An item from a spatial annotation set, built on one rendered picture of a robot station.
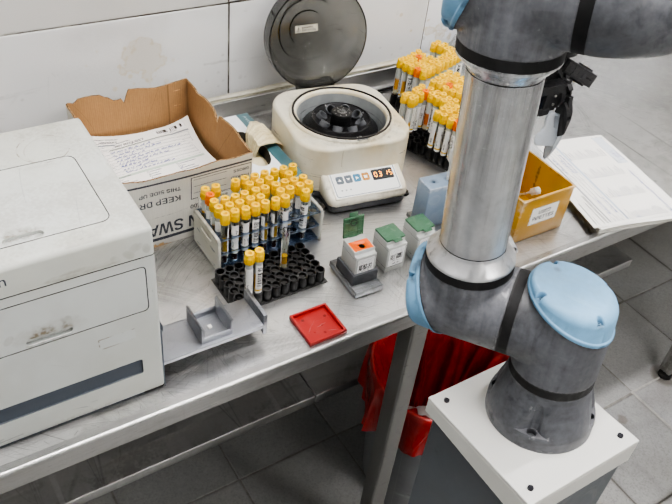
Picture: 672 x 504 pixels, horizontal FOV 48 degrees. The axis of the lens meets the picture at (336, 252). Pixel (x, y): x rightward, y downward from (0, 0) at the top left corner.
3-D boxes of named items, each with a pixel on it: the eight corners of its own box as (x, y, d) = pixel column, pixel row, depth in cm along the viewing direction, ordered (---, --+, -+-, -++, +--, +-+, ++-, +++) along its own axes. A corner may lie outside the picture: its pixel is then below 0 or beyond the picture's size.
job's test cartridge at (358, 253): (352, 284, 128) (357, 256, 124) (339, 266, 131) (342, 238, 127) (373, 277, 130) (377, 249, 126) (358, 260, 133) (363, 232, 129)
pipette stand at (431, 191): (425, 238, 142) (434, 195, 135) (405, 216, 146) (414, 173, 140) (468, 226, 146) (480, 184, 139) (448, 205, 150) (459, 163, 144)
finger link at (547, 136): (524, 163, 134) (528, 112, 130) (548, 156, 137) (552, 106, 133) (537, 168, 132) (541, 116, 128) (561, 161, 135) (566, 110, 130)
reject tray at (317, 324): (310, 347, 118) (310, 343, 118) (289, 319, 122) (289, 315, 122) (346, 332, 121) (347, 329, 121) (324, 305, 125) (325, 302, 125)
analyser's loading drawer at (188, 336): (138, 380, 107) (135, 356, 104) (122, 349, 111) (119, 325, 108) (266, 333, 117) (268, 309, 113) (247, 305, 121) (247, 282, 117)
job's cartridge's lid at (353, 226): (345, 216, 124) (343, 214, 125) (343, 240, 127) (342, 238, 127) (365, 210, 126) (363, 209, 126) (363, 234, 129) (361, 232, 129)
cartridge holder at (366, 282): (355, 299, 127) (357, 283, 125) (328, 266, 133) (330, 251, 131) (382, 290, 130) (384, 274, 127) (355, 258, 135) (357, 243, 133)
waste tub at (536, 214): (510, 245, 142) (524, 203, 136) (466, 205, 151) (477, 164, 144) (561, 227, 148) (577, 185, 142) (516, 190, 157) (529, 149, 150)
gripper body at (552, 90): (503, 100, 132) (521, 35, 124) (539, 91, 136) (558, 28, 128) (532, 122, 127) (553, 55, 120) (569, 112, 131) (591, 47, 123)
